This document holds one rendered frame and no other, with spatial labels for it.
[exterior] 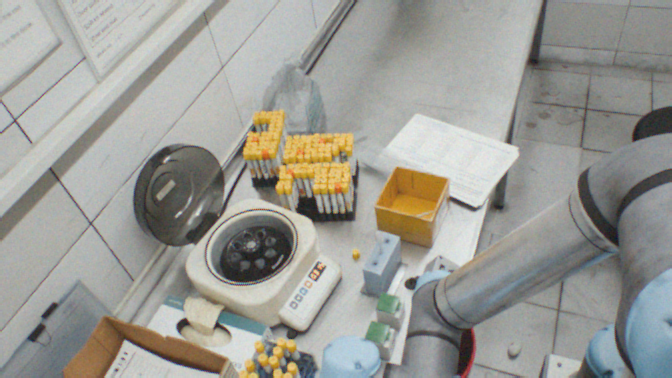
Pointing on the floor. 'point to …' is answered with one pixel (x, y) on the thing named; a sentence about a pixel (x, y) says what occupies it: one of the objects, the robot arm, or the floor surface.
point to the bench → (345, 40)
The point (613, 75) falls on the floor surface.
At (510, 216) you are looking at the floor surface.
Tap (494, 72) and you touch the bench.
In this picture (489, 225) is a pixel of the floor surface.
